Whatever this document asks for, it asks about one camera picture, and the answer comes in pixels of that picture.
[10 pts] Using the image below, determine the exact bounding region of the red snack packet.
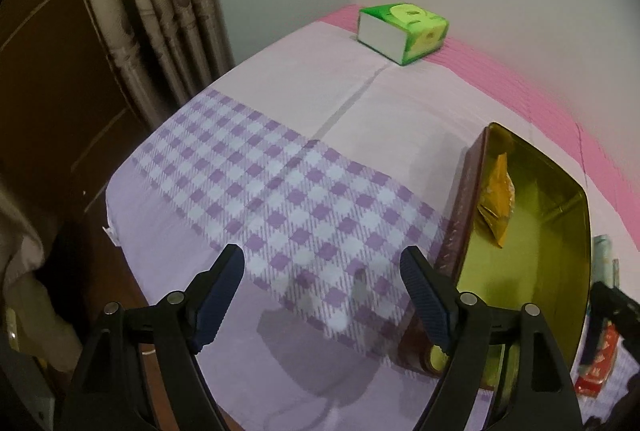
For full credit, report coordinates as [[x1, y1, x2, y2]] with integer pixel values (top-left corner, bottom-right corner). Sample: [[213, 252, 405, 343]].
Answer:
[[574, 321, 620, 399]]

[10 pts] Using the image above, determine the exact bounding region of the pink purple checkered tablecloth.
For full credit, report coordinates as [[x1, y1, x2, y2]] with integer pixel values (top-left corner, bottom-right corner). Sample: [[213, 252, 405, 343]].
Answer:
[[105, 6, 639, 430]]

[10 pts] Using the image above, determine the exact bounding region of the orange snack packet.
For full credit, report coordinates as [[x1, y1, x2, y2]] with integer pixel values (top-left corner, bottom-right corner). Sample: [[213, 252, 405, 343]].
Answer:
[[477, 152, 515, 248]]

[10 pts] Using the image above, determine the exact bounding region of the green tissue box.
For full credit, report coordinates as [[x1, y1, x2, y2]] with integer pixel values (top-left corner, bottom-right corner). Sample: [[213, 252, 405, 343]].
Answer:
[[357, 3, 449, 66]]

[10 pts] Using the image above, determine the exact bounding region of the gold toffee tin box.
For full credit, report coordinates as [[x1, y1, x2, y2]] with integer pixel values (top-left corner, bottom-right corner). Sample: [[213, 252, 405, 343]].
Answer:
[[401, 123, 591, 397]]

